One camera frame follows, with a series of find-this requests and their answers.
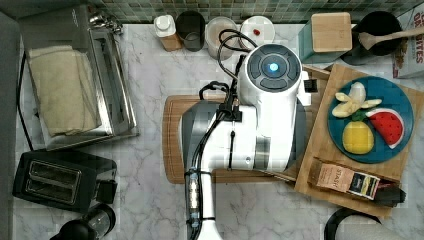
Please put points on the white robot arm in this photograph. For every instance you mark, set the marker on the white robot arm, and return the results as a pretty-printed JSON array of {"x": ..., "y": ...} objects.
[{"x": 259, "y": 126}]

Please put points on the bamboo drawer cabinet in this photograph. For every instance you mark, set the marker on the bamboo drawer cabinet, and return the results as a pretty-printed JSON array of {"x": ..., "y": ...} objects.
[{"x": 325, "y": 142}]

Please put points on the bamboo cutting board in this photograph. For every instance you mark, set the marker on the bamboo cutting board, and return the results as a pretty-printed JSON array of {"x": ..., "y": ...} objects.
[{"x": 175, "y": 107}]

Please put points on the clear plastic food jar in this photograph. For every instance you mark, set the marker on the clear plastic food jar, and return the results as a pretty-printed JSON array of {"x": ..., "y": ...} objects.
[{"x": 212, "y": 36}]

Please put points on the dark grey cup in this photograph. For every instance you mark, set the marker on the dark grey cup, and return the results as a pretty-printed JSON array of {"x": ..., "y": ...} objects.
[{"x": 190, "y": 26}]

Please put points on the white cap spice bottle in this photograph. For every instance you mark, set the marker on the white cap spice bottle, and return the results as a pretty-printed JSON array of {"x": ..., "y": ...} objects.
[{"x": 165, "y": 30}]

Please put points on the teal canister wooden lid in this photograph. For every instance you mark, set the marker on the teal canister wooden lid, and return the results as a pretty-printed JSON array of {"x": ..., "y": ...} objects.
[{"x": 325, "y": 37}]

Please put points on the toy yellow lemon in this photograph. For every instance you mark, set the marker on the toy yellow lemon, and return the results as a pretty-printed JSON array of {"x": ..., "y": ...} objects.
[{"x": 357, "y": 138}]

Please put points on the beige folded towel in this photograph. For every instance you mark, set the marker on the beige folded towel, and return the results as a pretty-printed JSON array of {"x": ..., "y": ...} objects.
[{"x": 65, "y": 89}]

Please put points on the black two-slot toaster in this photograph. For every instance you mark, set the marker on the black two-slot toaster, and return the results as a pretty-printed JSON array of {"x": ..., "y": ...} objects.
[{"x": 67, "y": 180}]

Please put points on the black paper towel holder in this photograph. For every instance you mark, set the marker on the black paper towel holder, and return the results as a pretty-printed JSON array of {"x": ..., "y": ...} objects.
[{"x": 337, "y": 217}]

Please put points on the stainless toaster oven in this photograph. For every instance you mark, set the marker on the stainless toaster oven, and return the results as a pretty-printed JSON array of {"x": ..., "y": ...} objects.
[{"x": 91, "y": 31}]

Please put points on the wooden spoon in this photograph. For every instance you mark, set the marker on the wooden spoon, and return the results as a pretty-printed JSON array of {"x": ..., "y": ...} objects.
[{"x": 368, "y": 41}]

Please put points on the toy watermelon slice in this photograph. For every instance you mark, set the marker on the toy watermelon slice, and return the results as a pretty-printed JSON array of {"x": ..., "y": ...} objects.
[{"x": 389, "y": 124}]

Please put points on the blue round plate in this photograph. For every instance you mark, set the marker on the blue round plate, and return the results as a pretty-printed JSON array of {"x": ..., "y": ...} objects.
[{"x": 392, "y": 97}]

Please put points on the white paper towel roll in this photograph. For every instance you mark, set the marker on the white paper towel roll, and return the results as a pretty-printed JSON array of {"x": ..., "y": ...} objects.
[{"x": 366, "y": 232}]

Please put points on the wooden tea bag box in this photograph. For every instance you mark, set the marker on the wooden tea bag box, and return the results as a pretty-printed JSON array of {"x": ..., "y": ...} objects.
[{"x": 338, "y": 178}]

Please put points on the black utensil holder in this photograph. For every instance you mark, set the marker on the black utensil holder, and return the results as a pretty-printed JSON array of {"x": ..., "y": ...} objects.
[{"x": 377, "y": 23}]

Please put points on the cinnamon cereal box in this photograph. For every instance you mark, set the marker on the cinnamon cereal box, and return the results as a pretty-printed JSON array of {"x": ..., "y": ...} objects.
[{"x": 407, "y": 62}]

